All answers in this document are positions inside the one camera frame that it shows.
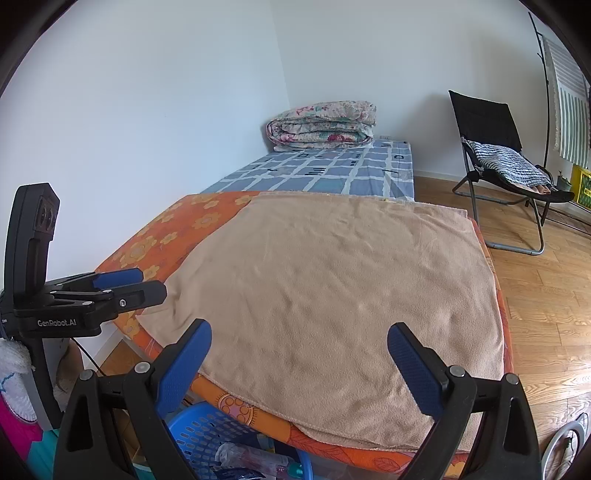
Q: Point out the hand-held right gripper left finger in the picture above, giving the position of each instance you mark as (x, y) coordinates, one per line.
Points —
(184, 364)

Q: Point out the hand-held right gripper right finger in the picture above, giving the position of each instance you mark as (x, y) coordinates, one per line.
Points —
(415, 369)

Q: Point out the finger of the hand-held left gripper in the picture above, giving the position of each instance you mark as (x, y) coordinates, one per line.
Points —
(138, 297)
(120, 277)

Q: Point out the blue plastic basket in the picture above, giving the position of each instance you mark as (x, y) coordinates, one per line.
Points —
(198, 429)

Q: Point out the clear plastic bottle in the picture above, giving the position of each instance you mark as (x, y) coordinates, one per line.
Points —
(258, 459)

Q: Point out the blue foil wrapper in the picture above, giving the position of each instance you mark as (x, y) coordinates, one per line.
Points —
(235, 474)

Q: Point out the orange floral bedsheet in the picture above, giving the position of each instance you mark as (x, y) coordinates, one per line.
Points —
(152, 235)

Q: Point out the tan fleece blanket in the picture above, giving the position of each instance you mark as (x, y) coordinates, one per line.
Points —
(323, 300)

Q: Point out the white fuzzy cloth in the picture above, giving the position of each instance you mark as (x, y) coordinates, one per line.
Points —
(14, 374)

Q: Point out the pink cloth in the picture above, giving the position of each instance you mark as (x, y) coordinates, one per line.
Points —
(16, 438)

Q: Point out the blue plaid bedsheet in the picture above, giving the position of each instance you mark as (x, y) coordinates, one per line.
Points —
(323, 170)

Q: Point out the blue striped cloth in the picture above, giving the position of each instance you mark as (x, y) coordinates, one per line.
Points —
(508, 164)

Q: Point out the yellow plastic crate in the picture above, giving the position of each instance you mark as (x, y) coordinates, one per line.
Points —
(582, 187)

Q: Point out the folded floral quilt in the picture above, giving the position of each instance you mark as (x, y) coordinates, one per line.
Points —
(318, 127)

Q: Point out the black folding chair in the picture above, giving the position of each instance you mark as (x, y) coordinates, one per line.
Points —
(485, 120)

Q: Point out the green striped towel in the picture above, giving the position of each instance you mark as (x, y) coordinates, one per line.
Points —
(570, 106)

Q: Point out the black clothes rack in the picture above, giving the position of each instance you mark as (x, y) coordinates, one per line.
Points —
(547, 92)

